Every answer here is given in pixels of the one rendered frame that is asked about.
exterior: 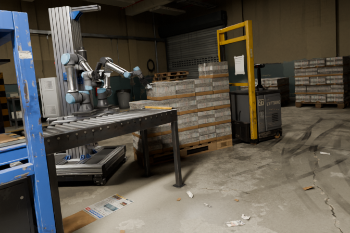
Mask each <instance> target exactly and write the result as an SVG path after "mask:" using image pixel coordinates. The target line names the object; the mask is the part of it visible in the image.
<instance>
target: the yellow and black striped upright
mask: <svg viewBox="0 0 350 233"><path fill-rule="evenodd" d="M0 100H1V107H2V114H3V121H4V127H10V122H9V114H8V107H7V100H6V93H5V85H4V79H3V73H2V72H0Z"/></svg>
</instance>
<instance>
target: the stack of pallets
mask: <svg viewBox="0 0 350 233"><path fill-rule="evenodd" d="M183 72H185V74H183ZM159 74H160V76H158V75H159ZM186 74H189V71H178V72H164V73H154V77H153V81H152V83H155V82H165V81H166V82H172V81H179V80H182V81H185V80H186V78H187V77H186V76H187V75H186ZM181 76H183V78H181ZM174 77H175V79H174ZM157 78H159V79H158V80H157Z"/></svg>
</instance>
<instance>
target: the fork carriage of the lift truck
mask: <svg viewBox="0 0 350 233"><path fill-rule="evenodd" d="M231 124H232V125H231V131H232V132H231V133H232V138H234V139H235V138H239V139H241V141H245V142H248V141H249V125H248V122H242V121H237V120H231Z"/></svg>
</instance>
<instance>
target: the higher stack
mask: <svg viewBox="0 0 350 233"><path fill-rule="evenodd" d="M227 64H228V62H227V61H223V62H210V63H204V64H199V65H198V70H199V76H202V75H205V76H206V75H214V74H227V73H229V72H228V65H227ZM223 89H229V78H228V77H226V76H225V77H214V78H212V91H215V90H223ZM229 98H230V96H229V93H227V92H225V93H217V94H213V102H214V106H222V105H229V104H230V99H229ZM214 111H215V122H219V121H224V120H229V119H231V113H230V112H231V111H230V108H229V107H227V108H221V109H214ZM231 125H232V124H231V123H230V122H228V123H223V124H218V125H215V129H216V137H221V136H225V135H231V134H232V133H231V132H232V131H231ZM216 142H217V150H219V149H223V148H227V147H232V146H233V145H232V137H229V138H225V139H220V140H216Z"/></svg>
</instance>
